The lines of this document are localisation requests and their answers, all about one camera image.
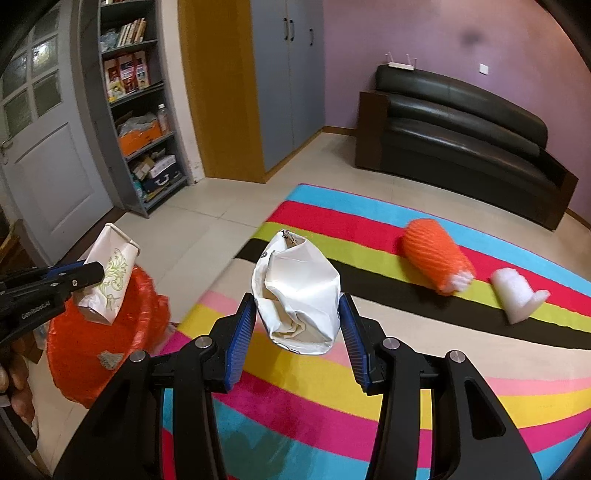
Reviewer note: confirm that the white foam piece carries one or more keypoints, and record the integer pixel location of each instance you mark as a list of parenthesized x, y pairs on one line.
[(512, 290)]

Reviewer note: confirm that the grey bookshelf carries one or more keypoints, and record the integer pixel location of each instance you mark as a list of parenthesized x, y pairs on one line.
[(168, 120)]

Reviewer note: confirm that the grey panelled door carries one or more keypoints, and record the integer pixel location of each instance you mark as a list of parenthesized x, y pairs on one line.
[(51, 184)]

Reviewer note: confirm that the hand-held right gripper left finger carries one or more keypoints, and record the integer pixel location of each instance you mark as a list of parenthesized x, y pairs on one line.
[(240, 346)]

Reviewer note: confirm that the clear plastic bottle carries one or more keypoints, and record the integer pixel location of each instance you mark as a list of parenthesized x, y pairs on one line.
[(162, 120)]

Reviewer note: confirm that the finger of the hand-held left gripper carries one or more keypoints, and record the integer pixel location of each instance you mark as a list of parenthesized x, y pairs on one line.
[(69, 282), (37, 276)]

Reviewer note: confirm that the colourful striped blanket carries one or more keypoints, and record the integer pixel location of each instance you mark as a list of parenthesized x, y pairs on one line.
[(415, 369)]

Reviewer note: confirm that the clear plastic wrapping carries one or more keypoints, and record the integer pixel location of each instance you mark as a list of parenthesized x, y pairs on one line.
[(136, 122)]

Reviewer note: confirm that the red printed bag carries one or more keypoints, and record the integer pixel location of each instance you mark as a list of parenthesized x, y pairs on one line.
[(127, 76)]

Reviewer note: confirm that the person's left hand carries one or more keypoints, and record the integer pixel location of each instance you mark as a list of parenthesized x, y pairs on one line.
[(16, 383)]

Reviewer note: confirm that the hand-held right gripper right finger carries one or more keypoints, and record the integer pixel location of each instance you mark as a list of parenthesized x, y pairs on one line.
[(353, 346)]

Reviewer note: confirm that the white paper bag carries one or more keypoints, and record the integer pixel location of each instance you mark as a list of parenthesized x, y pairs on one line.
[(300, 286)]

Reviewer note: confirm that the row of books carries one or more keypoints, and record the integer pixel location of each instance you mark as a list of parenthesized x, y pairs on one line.
[(131, 33)]

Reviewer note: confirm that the white router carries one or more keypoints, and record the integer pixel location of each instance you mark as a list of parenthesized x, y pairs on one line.
[(400, 67)]

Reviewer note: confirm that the small orange foam net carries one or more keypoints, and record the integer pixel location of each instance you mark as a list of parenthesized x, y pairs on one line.
[(429, 254)]

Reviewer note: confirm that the orange cardboard box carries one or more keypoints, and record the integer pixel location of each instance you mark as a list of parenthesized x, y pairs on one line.
[(141, 142)]

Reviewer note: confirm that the bin with red plastic liner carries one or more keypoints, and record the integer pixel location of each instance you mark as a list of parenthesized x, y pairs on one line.
[(92, 341)]

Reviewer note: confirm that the black carry case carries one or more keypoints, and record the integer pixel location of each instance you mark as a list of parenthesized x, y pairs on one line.
[(164, 182)]

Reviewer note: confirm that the black leather sofa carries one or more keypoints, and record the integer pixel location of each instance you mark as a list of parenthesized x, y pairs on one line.
[(461, 138)]

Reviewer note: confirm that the brown wooden cabinet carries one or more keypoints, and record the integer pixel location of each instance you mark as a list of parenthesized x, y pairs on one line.
[(21, 244)]

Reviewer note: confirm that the wooden wardrobe with grey doors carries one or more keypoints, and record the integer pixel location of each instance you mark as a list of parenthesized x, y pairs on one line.
[(217, 92)]

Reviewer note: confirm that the pile of cardboard boxes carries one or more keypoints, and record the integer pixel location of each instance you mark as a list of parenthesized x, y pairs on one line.
[(154, 166)]

